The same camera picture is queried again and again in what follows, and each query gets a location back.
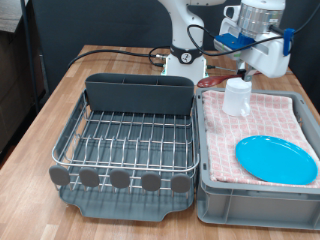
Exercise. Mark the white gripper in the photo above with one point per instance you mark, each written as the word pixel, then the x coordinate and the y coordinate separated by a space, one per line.
pixel 270 56

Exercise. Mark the reddish brown wooden spoon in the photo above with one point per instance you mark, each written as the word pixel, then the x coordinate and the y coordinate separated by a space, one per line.
pixel 213 81

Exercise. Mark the blue plastic plate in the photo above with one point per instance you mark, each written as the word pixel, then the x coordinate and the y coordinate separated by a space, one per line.
pixel 276 160

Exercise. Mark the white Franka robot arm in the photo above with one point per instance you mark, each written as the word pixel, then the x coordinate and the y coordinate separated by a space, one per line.
pixel 186 30

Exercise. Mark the grey dish rack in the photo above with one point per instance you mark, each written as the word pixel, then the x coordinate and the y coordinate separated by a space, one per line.
pixel 133 208

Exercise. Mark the white mug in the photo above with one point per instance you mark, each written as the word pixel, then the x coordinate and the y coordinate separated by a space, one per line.
pixel 235 98

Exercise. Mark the pink checked towel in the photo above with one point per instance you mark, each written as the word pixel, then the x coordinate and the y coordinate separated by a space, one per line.
pixel 260 120

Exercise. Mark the grey plastic crate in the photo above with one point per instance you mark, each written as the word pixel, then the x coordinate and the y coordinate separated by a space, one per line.
pixel 266 206

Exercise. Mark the dark metal pole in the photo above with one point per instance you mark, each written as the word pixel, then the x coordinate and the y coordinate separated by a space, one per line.
pixel 28 50

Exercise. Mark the dark wooden cabinet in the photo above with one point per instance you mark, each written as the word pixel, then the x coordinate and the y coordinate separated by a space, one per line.
pixel 13 83

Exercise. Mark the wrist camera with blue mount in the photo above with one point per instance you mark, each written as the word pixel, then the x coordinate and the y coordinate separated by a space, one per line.
pixel 233 39

